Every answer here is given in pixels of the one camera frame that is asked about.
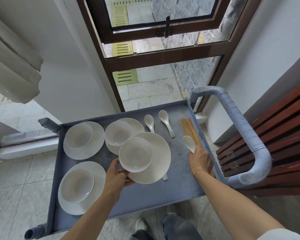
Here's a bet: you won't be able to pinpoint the person's left hand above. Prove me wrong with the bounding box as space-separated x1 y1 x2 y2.
104 158 137 198

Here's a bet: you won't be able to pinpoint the person's right hand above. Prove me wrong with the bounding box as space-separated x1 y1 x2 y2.
188 145 214 177

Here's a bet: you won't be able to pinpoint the white ceramic bowl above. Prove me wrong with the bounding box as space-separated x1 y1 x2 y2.
105 120 132 146
65 123 93 149
61 168 95 204
119 137 154 173

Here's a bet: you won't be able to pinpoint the large white plate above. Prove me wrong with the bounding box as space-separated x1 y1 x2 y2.
63 121 105 160
105 118 145 155
58 161 107 216
126 132 172 184

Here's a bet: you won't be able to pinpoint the person's left forearm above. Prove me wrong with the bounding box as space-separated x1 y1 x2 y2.
61 191 120 240

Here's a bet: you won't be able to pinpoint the person's right forearm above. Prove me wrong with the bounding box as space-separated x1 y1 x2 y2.
194 168 287 240

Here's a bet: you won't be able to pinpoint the bundle of wooden chopsticks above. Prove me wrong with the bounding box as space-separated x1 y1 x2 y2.
178 117 217 178

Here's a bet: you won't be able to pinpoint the grey service cart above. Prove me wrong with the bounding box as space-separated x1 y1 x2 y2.
24 86 272 240

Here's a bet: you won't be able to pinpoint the person's white shoe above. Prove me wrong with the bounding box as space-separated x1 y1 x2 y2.
135 217 150 233

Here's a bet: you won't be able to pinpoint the person's grey jeans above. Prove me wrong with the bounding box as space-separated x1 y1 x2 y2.
129 213 203 240

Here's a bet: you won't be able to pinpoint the brown slatted wooden cabinet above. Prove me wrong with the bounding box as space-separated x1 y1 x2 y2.
216 78 300 198

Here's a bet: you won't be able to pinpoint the yellow drain grate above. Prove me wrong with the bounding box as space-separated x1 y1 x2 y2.
112 69 139 86

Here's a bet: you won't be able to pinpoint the person's white sleeve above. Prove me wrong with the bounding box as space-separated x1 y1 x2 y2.
256 228 300 240

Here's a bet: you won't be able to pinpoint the white curtain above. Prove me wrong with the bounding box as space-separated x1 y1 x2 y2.
0 11 43 105

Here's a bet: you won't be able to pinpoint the grey ribbed cart handle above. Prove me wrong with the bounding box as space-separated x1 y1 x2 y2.
189 86 272 189

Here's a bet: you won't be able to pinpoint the brown window frame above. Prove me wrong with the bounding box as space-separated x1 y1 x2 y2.
75 0 264 113

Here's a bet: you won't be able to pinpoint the black window handle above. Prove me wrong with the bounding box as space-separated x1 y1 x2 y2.
156 16 173 39

